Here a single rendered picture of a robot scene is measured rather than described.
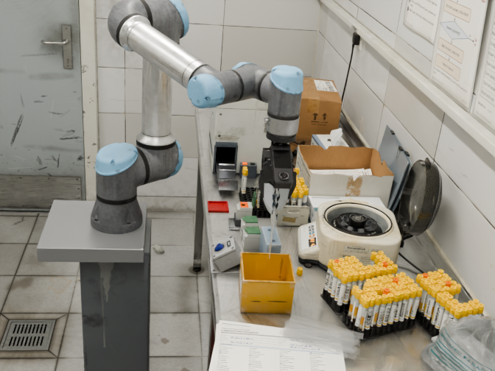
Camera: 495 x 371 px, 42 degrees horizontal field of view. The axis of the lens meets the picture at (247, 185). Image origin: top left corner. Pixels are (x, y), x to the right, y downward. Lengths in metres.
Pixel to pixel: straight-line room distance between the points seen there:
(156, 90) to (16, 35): 1.82
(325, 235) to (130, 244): 0.54
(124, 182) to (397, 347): 0.85
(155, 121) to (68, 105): 1.80
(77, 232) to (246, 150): 0.74
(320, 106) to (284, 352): 1.40
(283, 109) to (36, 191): 2.58
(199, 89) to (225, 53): 2.15
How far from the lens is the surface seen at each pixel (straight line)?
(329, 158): 2.32
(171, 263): 3.40
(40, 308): 3.14
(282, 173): 1.45
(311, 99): 2.68
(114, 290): 1.95
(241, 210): 1.96
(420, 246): 2.07
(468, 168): 1.82
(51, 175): 3.79
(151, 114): 1.84
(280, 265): 1.72
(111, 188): 1.82
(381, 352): 1.60
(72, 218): 1.96
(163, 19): 1.74
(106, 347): 2.08
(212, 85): 1.41
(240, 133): 2.29
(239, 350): 1.51
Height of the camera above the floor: 1.87
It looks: 26 degrees down
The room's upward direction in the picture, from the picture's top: 5 degrees clockwise
